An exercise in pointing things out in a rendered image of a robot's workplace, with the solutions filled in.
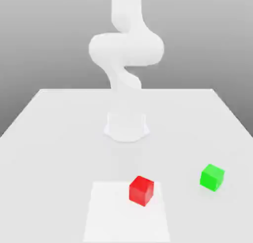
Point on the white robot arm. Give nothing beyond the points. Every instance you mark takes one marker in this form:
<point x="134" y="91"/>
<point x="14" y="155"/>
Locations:
<point x="126" y="49"/>

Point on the small green cube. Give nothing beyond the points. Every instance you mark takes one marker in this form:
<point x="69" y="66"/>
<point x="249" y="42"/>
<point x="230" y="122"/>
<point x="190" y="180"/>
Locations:
<point x="211" y="177"/>

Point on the small red cube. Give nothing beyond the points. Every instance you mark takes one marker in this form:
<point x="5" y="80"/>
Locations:
<point x="141" y="191"/>

